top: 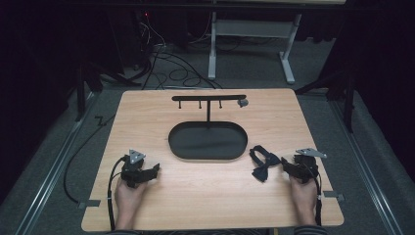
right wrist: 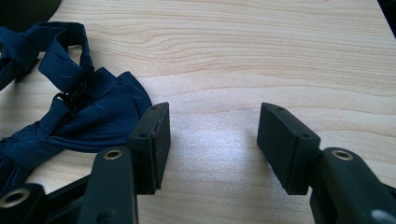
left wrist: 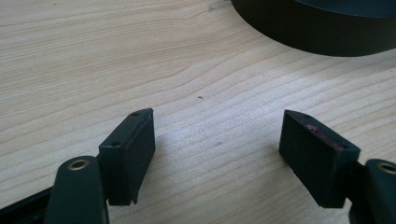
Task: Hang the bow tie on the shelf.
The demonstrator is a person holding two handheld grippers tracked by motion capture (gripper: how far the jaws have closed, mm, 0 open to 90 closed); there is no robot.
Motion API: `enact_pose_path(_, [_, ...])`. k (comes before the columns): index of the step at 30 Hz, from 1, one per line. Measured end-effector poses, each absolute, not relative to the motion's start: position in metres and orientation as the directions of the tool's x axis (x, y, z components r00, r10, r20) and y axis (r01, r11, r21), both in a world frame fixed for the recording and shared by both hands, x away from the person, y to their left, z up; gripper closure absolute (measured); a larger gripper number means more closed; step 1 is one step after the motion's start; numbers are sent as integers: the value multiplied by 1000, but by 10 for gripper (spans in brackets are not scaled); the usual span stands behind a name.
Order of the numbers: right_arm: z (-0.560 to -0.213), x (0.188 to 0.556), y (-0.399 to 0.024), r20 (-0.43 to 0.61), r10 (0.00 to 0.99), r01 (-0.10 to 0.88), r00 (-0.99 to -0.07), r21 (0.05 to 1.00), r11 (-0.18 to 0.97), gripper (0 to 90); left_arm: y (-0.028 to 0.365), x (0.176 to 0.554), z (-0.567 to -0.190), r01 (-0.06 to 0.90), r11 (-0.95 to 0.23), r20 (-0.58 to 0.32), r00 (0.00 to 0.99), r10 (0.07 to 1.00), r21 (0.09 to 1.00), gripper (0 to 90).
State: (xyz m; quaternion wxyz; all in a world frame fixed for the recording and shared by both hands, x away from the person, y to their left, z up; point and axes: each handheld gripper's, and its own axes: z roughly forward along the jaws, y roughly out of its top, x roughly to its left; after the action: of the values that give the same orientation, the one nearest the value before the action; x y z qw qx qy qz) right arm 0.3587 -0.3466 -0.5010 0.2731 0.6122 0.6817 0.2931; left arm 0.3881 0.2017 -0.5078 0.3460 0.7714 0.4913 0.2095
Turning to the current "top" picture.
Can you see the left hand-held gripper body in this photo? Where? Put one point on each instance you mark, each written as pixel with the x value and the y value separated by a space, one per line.
pixel 132 169

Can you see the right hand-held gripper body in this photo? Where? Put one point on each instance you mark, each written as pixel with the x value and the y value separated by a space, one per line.
pixel 306 164

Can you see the black bow tie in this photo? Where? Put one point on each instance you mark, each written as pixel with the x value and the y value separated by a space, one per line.
pixel 262 163

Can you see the person's left hand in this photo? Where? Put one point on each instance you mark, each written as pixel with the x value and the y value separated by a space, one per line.
pixel 128 197

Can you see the person's right hand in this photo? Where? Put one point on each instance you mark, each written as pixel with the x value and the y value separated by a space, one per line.
pixel 302 197

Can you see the black hanger stand with tray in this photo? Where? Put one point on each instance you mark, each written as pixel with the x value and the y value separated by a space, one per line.
pixel 207 138

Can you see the small grey clip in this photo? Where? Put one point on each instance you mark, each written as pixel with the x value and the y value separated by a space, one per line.
pixel 242 103

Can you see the black metal stand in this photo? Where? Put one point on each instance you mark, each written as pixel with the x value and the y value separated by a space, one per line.
pixel 89 88
pixel 339 91

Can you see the grey table bracket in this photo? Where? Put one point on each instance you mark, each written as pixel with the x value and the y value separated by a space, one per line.
pixel 332 195
pixel 88 203

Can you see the metal floor rail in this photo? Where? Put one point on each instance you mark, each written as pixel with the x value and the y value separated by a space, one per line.
pixel 365 163
pixel 55 169

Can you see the white metal desk frame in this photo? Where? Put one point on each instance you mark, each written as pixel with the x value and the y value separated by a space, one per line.
pixel 251 45

